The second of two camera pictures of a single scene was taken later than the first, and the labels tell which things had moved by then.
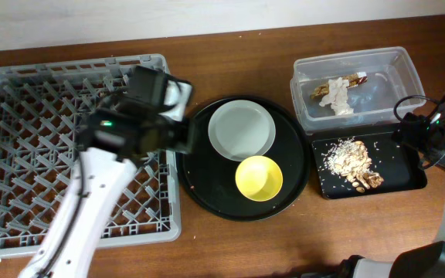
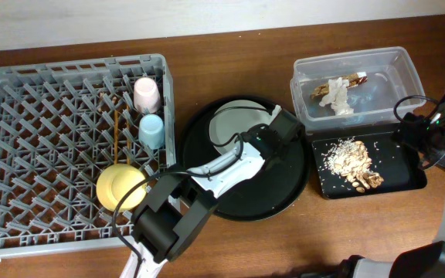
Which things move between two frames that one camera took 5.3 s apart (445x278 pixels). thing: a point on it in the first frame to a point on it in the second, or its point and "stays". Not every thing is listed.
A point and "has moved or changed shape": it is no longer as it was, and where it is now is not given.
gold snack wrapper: [322, 89] stays
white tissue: [337, 96] stays
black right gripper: [409, 129] stays
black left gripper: [186, 136] to [291, 126]
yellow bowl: [259, 178] has moved or changed shape
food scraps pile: [350, 159] stays
